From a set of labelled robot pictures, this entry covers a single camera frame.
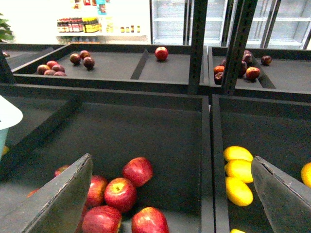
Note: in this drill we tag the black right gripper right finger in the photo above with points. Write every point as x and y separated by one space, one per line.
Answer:
286 201

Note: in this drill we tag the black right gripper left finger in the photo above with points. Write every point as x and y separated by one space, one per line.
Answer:
57 206

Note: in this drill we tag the yellow lemon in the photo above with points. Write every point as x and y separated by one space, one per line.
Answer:
238 192
240 169
237 152

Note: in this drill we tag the yellow lemon top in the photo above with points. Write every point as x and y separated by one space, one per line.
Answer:
237 152

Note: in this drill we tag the light blue plastic basket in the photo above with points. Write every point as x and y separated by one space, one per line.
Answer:
9 117

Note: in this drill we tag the orange fruit right edge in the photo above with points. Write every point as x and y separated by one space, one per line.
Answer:
306 174

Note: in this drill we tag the red apple bottom left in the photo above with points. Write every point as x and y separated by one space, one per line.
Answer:
102 219

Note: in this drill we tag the red apple behind finger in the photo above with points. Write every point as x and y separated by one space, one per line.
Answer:
95 196

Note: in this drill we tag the red apple center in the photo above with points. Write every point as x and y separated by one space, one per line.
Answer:
121 194

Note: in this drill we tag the black front right tray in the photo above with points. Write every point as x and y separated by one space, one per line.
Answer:
278 131

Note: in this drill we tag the black tray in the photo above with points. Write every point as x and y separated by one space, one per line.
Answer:
286 71
61 124
117 67
278 131

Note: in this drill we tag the black front left tray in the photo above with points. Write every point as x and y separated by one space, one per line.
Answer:
61 124

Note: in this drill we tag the red apple upper right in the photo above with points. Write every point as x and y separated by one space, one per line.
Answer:
139 171

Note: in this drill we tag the red apple bottom right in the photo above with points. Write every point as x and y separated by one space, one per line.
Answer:
149 220

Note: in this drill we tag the black rear right tray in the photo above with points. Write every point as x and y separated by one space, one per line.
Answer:
286 71

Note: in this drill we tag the dark plum group left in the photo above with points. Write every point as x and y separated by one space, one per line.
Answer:
51 68

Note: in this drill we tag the black rear left tray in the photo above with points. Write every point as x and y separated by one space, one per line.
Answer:
117 67

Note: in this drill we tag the glass door refrigerator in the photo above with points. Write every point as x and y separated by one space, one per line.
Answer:
276 24

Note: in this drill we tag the green potted plant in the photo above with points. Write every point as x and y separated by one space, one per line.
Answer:
6 34

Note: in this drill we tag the red apple far tray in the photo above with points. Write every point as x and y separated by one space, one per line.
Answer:
161 53

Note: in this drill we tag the shelf of bottled sauces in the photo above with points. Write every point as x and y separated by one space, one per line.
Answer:
106 21

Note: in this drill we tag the black metal post left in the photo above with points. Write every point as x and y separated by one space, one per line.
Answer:
197 44

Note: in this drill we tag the black metal post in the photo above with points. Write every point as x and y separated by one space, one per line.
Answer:
245 10
197 44

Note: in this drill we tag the black metal post right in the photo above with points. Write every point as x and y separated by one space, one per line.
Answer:
245 10

